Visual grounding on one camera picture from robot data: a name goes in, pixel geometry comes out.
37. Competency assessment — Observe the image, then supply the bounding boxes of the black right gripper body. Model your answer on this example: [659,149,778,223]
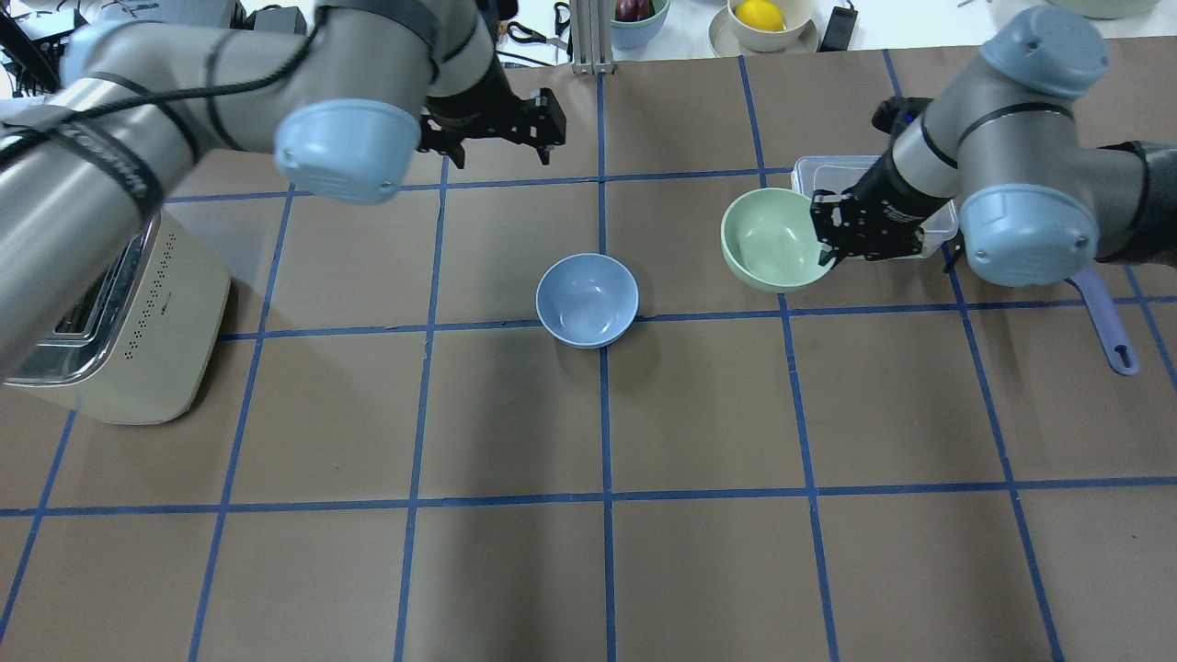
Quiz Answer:
[810,152,926,262]

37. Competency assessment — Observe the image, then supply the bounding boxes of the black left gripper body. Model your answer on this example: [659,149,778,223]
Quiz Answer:
[424,57,541,151]

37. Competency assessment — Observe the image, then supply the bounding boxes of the green bowl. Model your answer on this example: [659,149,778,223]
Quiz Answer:
[720,188,832,294]

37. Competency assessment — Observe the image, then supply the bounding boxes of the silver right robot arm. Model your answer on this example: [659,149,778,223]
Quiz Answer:
[810,5,1176,287]

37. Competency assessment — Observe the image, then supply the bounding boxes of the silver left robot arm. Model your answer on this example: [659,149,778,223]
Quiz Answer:
[1,1,566,377]

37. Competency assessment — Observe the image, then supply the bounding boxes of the blue bowl with fruit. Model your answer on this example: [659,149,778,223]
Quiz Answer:
[611,0,671,51]

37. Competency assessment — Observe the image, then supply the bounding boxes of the cream bowl with lemon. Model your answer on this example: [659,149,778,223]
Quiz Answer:
[709,1,818,57]

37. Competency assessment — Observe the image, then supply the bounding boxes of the clear plastic food container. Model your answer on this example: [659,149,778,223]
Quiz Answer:
[792,154,959,265]

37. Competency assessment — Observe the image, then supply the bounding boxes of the black scissors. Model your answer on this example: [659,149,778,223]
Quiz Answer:
[501,21,570,51]

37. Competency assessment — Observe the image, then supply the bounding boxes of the black power adapter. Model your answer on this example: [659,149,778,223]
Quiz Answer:
[817,4,858,51]

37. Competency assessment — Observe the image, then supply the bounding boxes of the silver cream toaster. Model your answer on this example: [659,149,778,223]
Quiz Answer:
[7,212,232,425]

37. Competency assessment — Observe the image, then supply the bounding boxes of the aluminium frame post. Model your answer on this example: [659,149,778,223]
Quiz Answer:
[568,0,616,77]

